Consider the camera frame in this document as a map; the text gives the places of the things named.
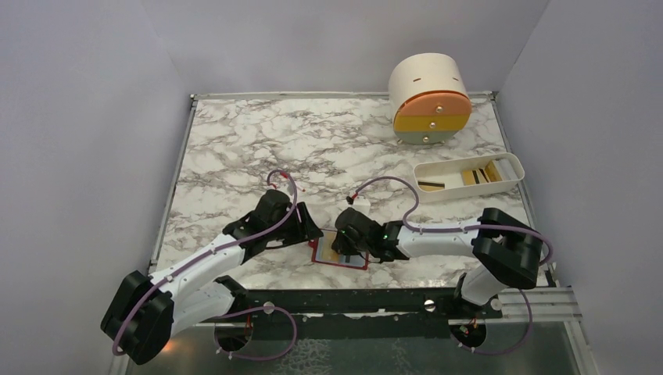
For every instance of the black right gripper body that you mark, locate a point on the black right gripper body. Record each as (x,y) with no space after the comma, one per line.
(347,247)

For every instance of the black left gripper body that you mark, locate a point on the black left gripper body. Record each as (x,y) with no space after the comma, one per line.
(292,230)

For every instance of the red card holder wallet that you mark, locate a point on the red card holder wallet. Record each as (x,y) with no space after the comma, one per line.
(328,237)

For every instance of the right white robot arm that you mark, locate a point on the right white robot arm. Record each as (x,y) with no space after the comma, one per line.
(508,251)

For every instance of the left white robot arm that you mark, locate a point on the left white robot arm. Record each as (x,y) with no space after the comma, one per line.
(148,310)

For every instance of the loose gold cards in tray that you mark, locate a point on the loose gold cards in tray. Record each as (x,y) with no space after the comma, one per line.
(452,180)

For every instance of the credit cards in tray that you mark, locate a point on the credit cards in tray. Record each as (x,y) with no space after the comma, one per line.
(498,170)

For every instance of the white plastic tray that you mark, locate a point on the white plastic tray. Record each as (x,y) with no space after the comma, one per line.
(432,169)

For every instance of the round pastel drawer organizer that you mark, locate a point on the round pastel drawer organizer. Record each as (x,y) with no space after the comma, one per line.
(429,101)

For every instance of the black mounting rail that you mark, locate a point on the black mounting rail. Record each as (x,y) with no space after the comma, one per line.
(339,314)

